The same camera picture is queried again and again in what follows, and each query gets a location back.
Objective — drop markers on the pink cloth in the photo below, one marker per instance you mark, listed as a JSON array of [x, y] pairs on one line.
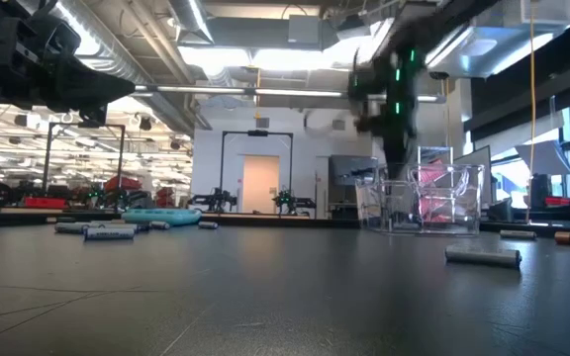
[[433, 178]]

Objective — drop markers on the grey ceiling box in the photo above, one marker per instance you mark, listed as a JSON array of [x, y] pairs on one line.
[[305, 29]]

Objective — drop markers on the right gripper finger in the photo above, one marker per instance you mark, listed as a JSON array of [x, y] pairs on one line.
[[405, 157], [390, 158]]

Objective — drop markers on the Kirkland silver blue battery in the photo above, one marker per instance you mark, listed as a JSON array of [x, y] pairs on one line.
[[109, 234]]

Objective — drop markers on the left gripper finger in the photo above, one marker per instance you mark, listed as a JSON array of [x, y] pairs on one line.
[[102, 94], [93, 116]]

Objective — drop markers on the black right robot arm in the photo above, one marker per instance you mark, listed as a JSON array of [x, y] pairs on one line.
[[443, 20]]

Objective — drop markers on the silver ventilation unit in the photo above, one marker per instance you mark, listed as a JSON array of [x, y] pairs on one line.
[[478, 49]]

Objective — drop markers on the red crate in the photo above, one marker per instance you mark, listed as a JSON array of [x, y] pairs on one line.
[[165, 198], [124, 184]]

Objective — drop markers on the clear plastic bin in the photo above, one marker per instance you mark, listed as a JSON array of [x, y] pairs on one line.
[[463, 217]]

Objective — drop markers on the silver spiral air duct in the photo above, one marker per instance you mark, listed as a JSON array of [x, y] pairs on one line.
[[112, 54]]

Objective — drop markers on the dark monitor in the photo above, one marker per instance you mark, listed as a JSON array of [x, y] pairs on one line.
[[344, 170]]

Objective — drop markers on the grey panel board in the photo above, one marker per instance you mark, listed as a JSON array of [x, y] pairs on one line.
[[473, 155]]

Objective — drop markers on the grey wall vent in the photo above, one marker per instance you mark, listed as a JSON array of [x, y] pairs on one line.
[[262, 122], [339, 124]]

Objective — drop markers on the long ceiling light bar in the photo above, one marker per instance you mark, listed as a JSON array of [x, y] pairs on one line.
[[290, 92]]

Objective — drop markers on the small red box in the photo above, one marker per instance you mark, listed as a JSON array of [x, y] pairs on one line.
[[557, 201]]

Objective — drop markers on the red bin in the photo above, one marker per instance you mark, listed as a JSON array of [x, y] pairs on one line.
[[45, 203]]

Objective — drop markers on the teal oval tray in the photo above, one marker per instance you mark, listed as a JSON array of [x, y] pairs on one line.
[[161, 216]]

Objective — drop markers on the beige door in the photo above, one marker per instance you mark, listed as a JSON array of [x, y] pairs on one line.
[[260, 185]]

